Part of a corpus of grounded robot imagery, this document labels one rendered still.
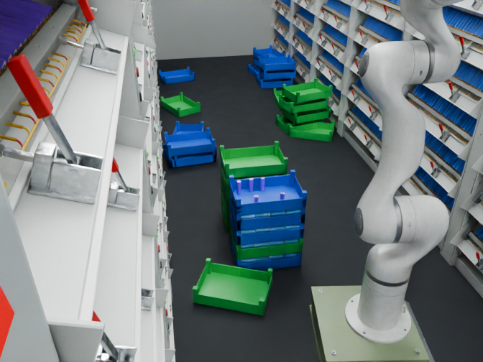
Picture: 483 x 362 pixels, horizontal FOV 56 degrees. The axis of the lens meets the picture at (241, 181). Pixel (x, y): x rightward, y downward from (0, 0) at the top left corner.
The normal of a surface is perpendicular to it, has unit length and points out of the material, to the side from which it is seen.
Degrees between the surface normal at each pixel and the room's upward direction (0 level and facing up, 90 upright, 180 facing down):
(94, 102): 19
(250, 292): 0
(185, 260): 0
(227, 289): 0
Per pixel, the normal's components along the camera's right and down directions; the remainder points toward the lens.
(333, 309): -0.01, -0.85
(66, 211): 0.32, -0.84
